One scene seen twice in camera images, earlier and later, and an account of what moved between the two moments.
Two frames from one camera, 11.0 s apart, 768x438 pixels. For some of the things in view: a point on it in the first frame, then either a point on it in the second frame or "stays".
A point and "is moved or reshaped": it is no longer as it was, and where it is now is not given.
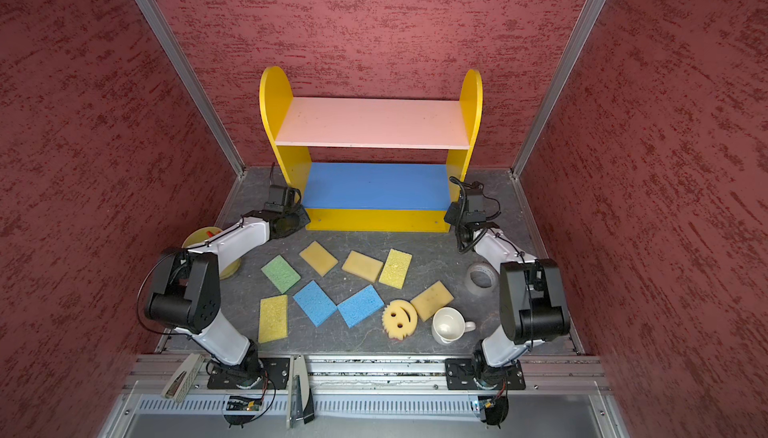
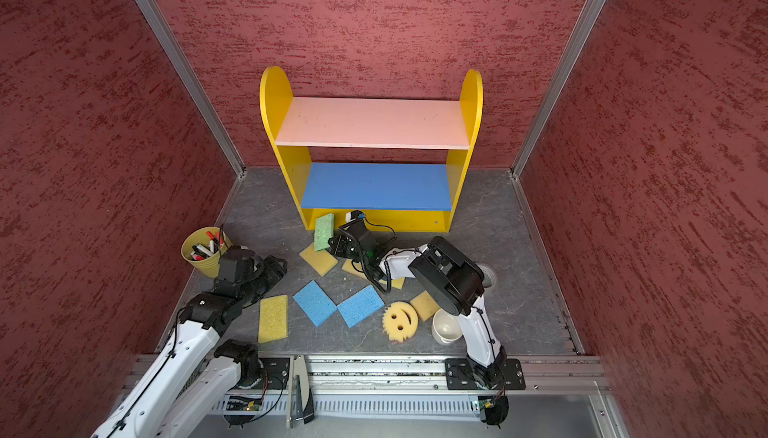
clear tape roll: (481, 279) stays
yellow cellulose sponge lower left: (273, 318) stays
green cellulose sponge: (281, 273) is moved or reshaped
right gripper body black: (453, 215) -> (347, 248)
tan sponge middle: (362, 266) stays
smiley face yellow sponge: (399, 318) stays
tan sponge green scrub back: (318, 258) stays
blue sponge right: (360, 305) stays
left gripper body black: (297, 219) -> (266, 277)
